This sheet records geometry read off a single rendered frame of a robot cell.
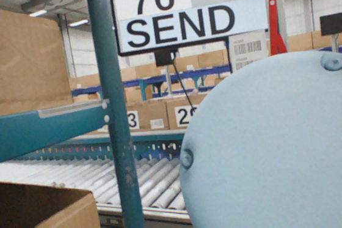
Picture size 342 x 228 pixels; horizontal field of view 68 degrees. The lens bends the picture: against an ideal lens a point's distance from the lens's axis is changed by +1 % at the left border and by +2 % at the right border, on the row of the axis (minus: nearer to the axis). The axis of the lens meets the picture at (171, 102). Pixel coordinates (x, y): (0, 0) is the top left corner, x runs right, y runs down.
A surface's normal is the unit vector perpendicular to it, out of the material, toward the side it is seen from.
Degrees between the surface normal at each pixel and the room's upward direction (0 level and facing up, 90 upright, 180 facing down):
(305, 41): 90
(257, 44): 90
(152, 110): 90
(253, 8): 86
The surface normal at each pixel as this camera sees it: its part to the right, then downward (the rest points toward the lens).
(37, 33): 0.91, -0.11
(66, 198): -0.48, 0.14
